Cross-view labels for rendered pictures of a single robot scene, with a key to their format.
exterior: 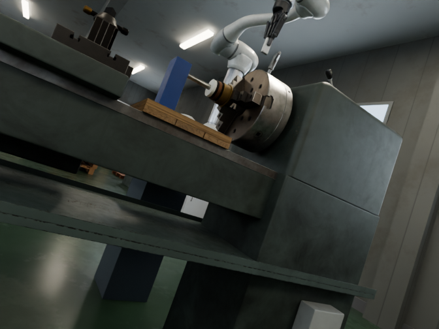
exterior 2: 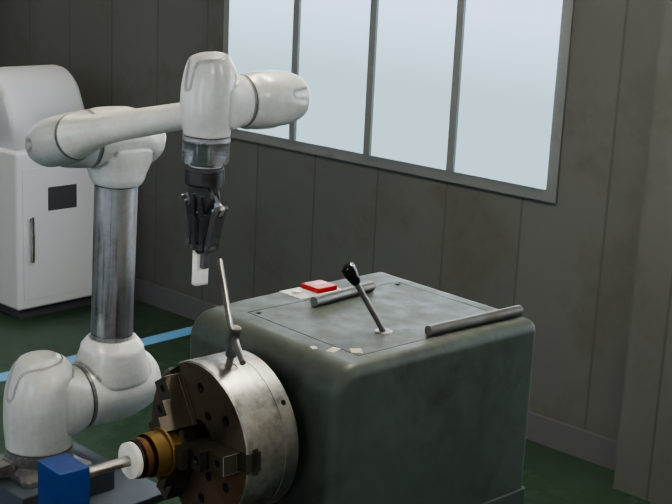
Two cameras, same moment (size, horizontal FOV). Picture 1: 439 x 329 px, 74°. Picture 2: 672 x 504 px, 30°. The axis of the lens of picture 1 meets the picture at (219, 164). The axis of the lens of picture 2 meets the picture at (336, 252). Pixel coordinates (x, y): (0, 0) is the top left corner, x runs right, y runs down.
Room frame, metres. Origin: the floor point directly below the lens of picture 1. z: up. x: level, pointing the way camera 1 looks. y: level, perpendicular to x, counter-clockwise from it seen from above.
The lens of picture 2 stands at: (-1.10, 0.32, 2.03)
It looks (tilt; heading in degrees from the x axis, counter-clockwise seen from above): 14 degrees down; 345
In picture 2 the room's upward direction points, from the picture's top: 3 degrees clockwise
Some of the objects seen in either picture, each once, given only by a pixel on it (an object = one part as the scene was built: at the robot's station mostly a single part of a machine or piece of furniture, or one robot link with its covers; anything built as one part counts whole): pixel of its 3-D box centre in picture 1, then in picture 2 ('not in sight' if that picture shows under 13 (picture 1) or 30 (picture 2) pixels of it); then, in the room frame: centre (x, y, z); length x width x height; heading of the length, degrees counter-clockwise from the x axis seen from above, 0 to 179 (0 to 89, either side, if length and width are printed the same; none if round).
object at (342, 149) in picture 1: (311, 149); (360, 399); (1.38, -0.39, 1.06); 0.59 x 0.48 x 0.39; 118
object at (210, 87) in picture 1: (198, 81); (104, 467); (1.05, 0.18, 1.08); 0.13 x 0.07 x 0.07; 118
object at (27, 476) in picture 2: not in sight; (31, 457); (1.70, 0.30, 0.83); 0.22 x 0.18 x 0.06; 123
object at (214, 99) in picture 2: not in sight; (214, 93); (1.24, -0.03, 1.74); 0.13 x 0.11 x 0.16; 120
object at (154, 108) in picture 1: (172, 126); not in sight; (1.03, 0.21, 0.89); 0.36 x 0.30 x 0.04; 28
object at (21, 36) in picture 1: (63, 76); not in sight; (0.89, 0.55, 0.90); 0.53 x 0.30 x 0.06; 28
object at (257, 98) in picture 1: (249, 99); (215, 458); (1.05, -0.02, 1.08); 0.12 x 0.11 x 0.05; 28
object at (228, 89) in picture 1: (222, 94); (154, 453); (1.10, 0.08, 1.08); 0.09 x 0.09 x 0.09; 28
